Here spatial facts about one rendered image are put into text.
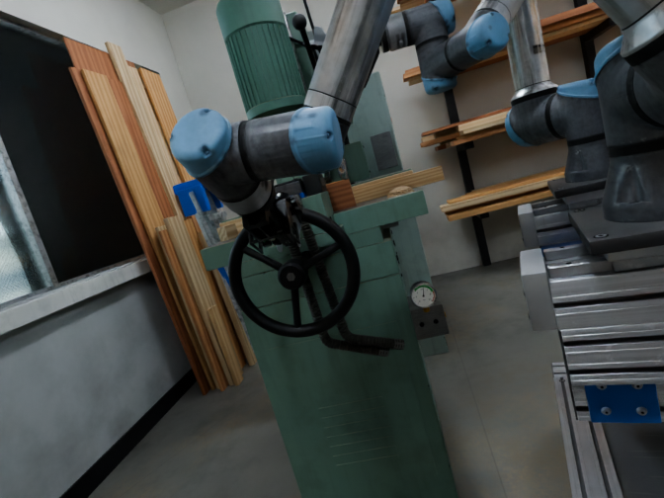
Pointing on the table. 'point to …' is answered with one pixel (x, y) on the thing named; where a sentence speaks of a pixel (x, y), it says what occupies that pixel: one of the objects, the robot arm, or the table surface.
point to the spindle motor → (261, 56)
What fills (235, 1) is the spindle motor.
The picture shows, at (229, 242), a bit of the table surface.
